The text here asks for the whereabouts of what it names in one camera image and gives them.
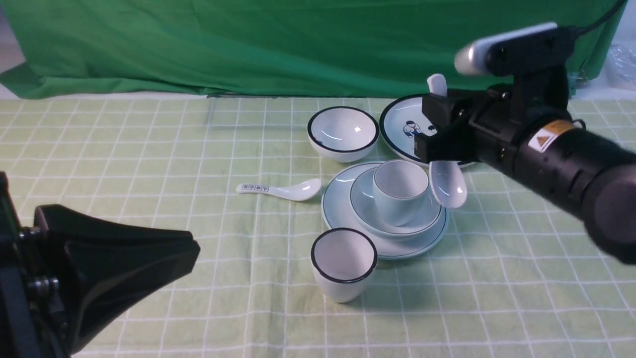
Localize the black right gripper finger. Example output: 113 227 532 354
414 127 477 164
421 89 470 131

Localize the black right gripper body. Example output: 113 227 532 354
468 84 572 172

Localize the plain white ceramic spoon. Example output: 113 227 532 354
427 74 468 208

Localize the green-rimmed white cup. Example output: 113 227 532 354
372 160 429 227

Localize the wide green-rimmed bowl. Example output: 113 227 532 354
350 169 447 242

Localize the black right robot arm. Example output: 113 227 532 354
415 84 636 266

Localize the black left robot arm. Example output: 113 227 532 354
0 173 200 358

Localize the illustrated black-rimmed plate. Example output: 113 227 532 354
379 94 437 168

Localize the small black-rimmed white bowl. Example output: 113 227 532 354
307 106 380 163

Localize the plain green-rimmed plate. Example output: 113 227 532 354
321 161 451 261

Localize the clear plastic wrap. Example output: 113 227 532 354
604 44 636 91

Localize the green checkered tablecloth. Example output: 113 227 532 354
0 99 636 358

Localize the black-rimmed white cup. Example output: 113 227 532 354
310 227 379 303

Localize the green backdrop cloth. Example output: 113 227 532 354
1 0 614 99

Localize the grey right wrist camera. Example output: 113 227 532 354
454 22 578 77

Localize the black camera cable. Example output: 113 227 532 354
571 0 628 35

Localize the patterned-handle white spoon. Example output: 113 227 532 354
236 178 322 202

